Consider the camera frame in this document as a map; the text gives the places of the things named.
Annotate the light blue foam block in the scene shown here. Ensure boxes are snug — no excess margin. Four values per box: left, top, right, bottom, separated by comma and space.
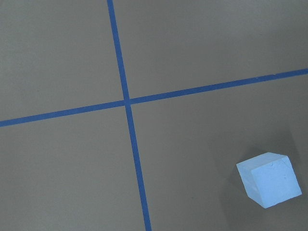
236, 152, 302, 208

